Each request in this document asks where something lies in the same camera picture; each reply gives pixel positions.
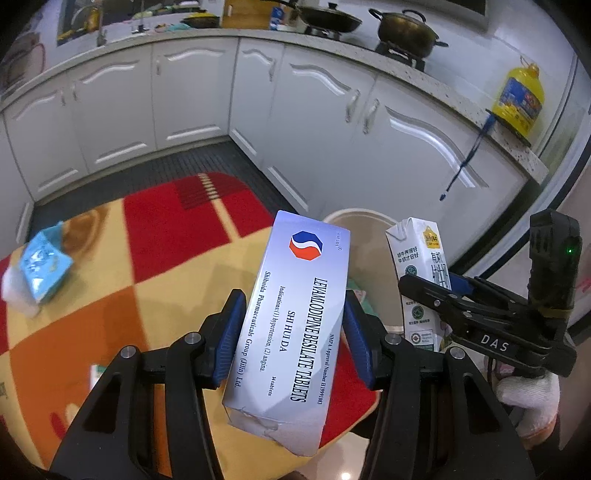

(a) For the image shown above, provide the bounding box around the brass stock pot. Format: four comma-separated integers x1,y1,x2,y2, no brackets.
369,8,449,60

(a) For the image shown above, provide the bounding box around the black flat tablet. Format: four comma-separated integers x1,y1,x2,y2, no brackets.
486,109,532,148

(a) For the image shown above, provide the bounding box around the red yellow checkered blanket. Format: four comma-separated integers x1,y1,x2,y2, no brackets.
0,171,385,480

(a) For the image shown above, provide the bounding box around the blue snack packet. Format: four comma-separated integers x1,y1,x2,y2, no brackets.
19,222,73,305

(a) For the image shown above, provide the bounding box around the cartoon milk carton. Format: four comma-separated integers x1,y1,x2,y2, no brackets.
386,217,451,352

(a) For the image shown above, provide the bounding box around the white medicine tablet box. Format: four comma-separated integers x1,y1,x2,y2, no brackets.
223,211,351,457

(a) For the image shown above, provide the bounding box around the white gloved hand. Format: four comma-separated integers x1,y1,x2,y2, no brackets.
495,372,560,445

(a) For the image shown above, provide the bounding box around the yellow lidded black pot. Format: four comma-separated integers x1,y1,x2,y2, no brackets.
181,12,221,29

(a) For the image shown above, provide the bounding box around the chrome kitchen faucet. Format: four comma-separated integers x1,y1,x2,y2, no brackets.
71,1,106,47

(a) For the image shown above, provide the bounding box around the black camera box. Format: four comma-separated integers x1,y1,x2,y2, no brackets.
528,208,582,325

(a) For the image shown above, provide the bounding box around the yellow cooking oil bottle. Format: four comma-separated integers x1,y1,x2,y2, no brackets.
492,57,545,139

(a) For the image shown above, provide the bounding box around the blue lanyard strap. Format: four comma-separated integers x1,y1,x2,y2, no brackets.
438,114,498,203

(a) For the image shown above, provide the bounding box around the beige round trash bin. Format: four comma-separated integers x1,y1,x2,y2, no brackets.
324,208,404,334

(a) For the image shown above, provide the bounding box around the black wok with lid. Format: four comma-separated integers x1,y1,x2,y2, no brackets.
279,1,363,34

